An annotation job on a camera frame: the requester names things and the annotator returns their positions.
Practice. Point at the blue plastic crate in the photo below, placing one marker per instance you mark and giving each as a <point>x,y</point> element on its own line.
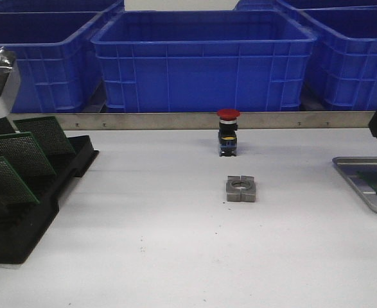
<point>56,59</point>
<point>252,61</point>
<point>342,69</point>

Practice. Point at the green perforated board rear right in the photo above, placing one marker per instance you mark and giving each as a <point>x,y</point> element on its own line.
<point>48,133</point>

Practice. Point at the blue crate far right back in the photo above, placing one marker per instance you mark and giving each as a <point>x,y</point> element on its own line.
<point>303,4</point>

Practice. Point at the green perforated board front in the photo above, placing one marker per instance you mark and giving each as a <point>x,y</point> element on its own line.
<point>13,189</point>

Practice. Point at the blue crate far left back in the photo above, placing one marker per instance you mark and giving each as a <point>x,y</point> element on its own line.
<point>106,7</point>

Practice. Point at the grey metal clamp block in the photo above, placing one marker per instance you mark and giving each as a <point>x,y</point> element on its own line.
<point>241,189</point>

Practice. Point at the blue plastic crate right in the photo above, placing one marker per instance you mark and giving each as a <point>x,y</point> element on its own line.
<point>342,69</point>

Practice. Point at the green perforated board middle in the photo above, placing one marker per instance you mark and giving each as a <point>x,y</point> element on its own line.
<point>25,154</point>

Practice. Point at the blue plastic crate centre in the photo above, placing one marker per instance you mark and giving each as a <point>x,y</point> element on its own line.
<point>252,61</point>

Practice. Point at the silver metal tray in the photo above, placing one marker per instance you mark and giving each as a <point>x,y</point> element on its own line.
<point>348,168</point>

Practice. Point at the black slotted board rack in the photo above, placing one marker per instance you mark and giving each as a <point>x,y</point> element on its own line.
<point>22,225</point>

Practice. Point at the blue plastic crate left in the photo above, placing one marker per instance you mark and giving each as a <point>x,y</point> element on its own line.
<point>56,59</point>

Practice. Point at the red emergency stop button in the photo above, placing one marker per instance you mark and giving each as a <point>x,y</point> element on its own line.
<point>227,132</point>

